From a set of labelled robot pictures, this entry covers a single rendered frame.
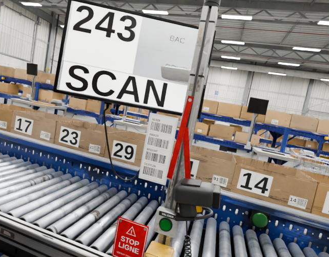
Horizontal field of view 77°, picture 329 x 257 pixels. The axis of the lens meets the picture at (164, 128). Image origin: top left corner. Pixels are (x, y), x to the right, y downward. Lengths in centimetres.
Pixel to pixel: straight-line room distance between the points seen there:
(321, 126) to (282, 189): 494
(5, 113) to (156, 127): 149
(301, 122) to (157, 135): 551
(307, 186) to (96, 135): 121
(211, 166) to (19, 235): 90
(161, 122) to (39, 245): 62
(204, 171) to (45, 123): 113
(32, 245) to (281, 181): 113
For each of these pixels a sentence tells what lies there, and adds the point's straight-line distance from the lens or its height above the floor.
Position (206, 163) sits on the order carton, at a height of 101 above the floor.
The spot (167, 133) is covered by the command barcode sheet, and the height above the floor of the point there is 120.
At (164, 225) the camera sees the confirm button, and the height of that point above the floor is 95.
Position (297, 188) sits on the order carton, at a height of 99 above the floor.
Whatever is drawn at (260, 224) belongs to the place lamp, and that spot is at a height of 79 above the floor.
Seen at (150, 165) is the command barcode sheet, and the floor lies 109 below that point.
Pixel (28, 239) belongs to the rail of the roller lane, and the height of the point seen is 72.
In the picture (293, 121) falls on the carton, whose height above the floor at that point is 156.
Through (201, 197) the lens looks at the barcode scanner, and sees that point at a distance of 55.
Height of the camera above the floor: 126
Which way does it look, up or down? 5 degrees down
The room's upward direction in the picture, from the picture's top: 11 degrees clockwise
